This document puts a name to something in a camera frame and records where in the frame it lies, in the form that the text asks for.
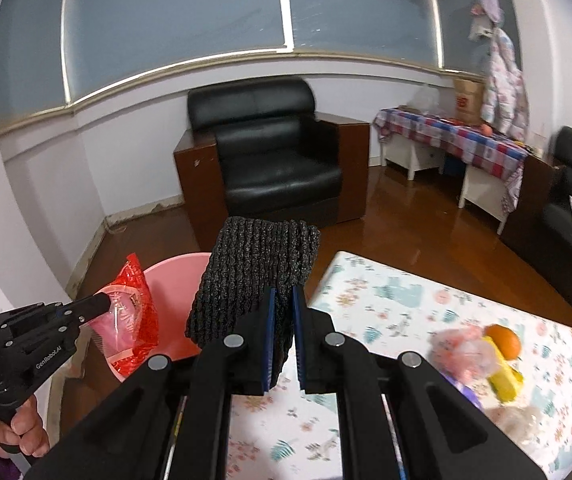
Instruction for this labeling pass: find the pink plastic basin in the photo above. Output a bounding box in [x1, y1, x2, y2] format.
[88, 252, 212, 386]

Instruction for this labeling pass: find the clear plastic wrapper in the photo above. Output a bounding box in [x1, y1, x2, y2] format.
[491, 402, 543, 442]

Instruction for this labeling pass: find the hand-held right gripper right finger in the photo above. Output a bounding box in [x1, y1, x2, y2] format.
[291, 285, 547, 480]

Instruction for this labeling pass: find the purple wrapper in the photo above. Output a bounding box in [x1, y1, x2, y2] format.
[446, 375, 485, 409]

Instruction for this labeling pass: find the person's left hand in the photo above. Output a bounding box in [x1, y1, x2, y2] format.
[0, 396, 51, 461]

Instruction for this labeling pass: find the yellow plastic packet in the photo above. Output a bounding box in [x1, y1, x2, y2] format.
[481, 337, 525, 403]

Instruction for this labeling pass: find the window with grey blinds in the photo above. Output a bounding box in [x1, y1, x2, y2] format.
[0, 0, 499, 128]

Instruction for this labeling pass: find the black leather armchair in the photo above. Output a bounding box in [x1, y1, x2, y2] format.
[173, 76, 371, 228]

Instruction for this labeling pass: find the pastel puffy jacket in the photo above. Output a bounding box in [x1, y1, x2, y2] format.
[481, 27, 529, 142]

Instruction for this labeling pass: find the clear plastic bag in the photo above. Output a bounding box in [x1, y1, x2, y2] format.
[408, 82, 442, 113]

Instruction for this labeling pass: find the red plastic wrapper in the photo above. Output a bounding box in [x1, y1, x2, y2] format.
[87, 253, 161, 380]

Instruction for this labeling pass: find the plaid tablecloth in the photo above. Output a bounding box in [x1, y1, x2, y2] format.
[372, 106, 529, 216]

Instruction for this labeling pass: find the cardboard box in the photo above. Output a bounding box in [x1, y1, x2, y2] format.
[453, 77, 487, 126]

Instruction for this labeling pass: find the pink plastic bag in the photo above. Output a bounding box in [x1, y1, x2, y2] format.
[428, 327, 498, 386]

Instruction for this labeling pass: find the white side table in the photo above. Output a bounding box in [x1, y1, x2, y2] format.
[381, 132, 512, 235]

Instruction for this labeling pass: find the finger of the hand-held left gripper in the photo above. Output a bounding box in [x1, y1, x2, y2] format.
[58, 293, 113, 327]

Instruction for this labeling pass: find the floral bear tablecloth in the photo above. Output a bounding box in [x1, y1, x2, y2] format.
[226, 250, 572, 480]

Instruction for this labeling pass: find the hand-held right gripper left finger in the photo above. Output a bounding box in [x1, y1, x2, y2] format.
[31, 287, 279, 480]

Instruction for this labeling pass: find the dark grey knit cloth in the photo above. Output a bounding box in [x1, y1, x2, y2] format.
[184, 216, 323, 386]

